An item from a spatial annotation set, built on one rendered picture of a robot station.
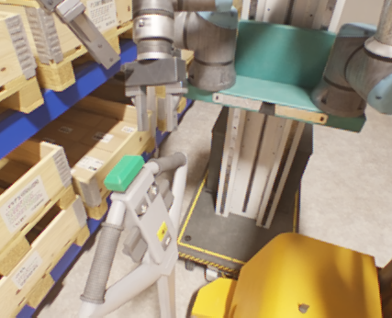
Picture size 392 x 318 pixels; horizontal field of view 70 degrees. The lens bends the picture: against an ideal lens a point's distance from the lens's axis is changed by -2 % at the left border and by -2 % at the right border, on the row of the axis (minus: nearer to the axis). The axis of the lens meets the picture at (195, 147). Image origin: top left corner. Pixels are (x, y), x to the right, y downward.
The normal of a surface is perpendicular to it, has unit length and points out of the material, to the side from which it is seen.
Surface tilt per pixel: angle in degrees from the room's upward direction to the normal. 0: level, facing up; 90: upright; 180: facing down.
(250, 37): 90
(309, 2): 90
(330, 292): 0
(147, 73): 62
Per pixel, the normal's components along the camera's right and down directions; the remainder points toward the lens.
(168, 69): -0.41, 0.11
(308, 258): 0.04, -0.77
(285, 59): -0.31, 0.60
